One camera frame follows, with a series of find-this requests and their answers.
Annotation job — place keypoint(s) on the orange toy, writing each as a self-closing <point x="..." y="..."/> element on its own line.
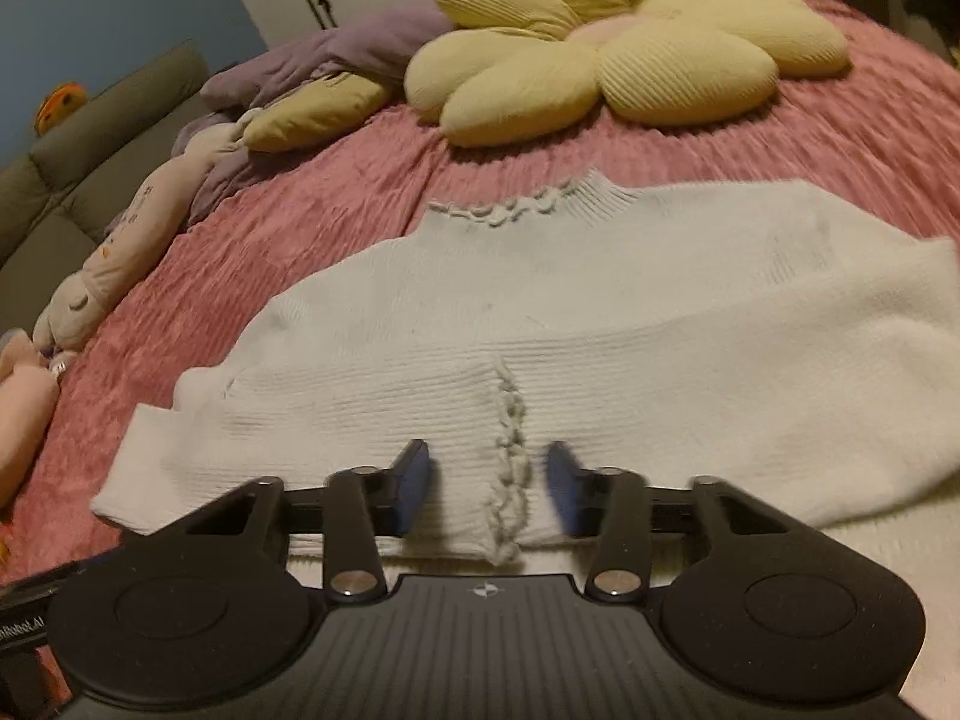
<point x="60" y="106"/>

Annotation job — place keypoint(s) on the purple blanket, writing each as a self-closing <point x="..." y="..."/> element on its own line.
<point x="330" y="52"/>

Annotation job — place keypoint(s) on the grey-green sofa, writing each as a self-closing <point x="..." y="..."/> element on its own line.
<point x="90" y="142"/>

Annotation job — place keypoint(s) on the white knit sweater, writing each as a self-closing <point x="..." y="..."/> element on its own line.
<point x="570" y="300"/>

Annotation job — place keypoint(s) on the small yellow pillow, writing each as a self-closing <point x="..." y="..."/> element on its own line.
<point x="315" y="109"/>

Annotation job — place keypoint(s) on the yellow flower-shaped pillow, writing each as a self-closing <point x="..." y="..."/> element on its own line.
<point x="540" y="67"/>

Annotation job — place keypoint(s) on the pink ribbed bedspread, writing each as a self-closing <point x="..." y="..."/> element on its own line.
<point x="300" y="187"/>

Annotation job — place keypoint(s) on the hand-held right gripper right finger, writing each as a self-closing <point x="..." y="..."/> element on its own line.
<point x="561" y="491"/>

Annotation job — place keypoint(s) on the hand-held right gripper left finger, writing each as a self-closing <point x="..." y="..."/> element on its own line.
<point x="413" y="489"/>

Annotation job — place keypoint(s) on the long pale pink plush toy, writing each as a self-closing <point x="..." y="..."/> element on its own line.
<point x="142" y="217"/>

